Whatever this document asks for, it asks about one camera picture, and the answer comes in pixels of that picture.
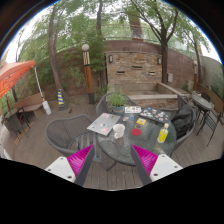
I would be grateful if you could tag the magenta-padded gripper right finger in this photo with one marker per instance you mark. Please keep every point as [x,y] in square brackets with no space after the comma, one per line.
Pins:
[146,160]

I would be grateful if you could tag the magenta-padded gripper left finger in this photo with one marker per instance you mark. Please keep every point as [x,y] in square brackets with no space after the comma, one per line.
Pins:
[80,159]

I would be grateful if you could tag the yellow-labelled drink bottle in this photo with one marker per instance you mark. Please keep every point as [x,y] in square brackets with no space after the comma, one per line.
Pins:
[162,135]

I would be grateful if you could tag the grey mesh garden chair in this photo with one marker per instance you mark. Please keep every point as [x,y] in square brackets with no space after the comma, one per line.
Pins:
[190,131]
[63,131]
[101,106]

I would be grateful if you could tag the yellow card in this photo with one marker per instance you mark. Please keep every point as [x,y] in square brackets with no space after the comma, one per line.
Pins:
[141,121]

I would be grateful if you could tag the white mug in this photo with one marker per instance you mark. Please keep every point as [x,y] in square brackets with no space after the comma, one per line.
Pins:
[118,131]

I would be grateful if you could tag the silver laptop with stickers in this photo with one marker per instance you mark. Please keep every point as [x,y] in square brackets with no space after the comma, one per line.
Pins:
[104,124]

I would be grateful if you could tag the black laptop with stickers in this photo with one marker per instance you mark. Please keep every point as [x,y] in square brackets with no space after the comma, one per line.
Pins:
[155,115]

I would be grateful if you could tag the white printed booklet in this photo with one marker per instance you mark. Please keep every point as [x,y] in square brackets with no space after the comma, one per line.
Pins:
[132,109]

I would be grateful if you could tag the black backpack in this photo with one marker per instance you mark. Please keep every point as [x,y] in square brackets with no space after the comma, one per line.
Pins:
[182,121]

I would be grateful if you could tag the white canopy leg weight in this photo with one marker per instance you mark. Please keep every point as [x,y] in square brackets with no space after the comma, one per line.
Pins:
[46,107]

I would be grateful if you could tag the blue yellow striped bollard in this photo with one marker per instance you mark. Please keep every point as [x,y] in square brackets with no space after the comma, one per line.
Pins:
[61,98]

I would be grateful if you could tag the potted green plant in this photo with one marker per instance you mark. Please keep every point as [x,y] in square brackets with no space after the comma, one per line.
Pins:
[117,100]

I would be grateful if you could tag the dark folding chair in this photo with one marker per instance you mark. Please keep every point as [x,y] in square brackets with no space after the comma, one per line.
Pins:
[15,123]

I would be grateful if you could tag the black metal patio chair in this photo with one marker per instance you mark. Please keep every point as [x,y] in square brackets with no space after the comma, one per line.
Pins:
[210,121]

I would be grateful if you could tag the wooden bench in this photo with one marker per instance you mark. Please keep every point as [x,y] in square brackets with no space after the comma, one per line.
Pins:
[30,101]

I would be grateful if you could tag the small round patio table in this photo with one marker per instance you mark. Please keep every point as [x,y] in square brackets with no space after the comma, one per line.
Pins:
[200,102]

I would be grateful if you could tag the slender brown-trunked tree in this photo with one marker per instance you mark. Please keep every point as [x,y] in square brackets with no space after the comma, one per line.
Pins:
[55,66]

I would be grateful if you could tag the dark forked tree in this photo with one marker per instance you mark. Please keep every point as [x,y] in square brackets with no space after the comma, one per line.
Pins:
[164,63]

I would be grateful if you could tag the orange canopy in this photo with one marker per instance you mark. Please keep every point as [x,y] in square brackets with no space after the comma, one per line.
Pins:
[13,76]

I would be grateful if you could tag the grey wall box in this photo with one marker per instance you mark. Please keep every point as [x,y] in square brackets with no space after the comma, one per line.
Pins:
[170,77]

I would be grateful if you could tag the globe-topped wooden lamp post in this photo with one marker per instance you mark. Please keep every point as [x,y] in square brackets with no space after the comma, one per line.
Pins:
[88,73]

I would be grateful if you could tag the black wall lamp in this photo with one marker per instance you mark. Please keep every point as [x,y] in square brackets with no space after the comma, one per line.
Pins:
[159,61]
[110,58]

